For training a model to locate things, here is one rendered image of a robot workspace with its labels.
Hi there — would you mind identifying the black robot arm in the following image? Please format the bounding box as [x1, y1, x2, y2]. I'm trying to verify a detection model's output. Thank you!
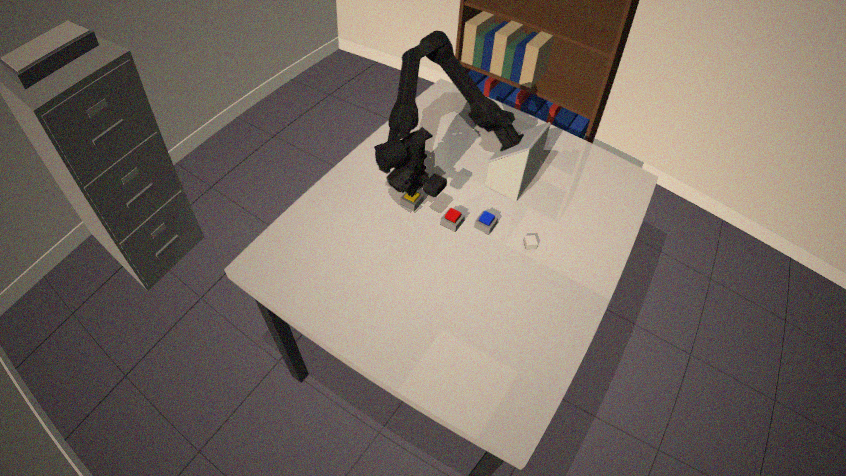
[374, 30, 524, 193]

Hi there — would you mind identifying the yellow button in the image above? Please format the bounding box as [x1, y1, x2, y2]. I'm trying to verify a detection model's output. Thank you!
[400, 191, 424, 211]

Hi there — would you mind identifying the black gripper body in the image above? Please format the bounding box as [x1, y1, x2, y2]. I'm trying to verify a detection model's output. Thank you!
[405, 153, 447, 197]

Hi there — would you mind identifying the red button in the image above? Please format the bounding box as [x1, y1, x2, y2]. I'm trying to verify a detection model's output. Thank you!
[440, 208, 465, 232]

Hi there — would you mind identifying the blue button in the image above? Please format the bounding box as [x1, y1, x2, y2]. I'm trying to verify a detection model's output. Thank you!
[474, 210, 498, 235]

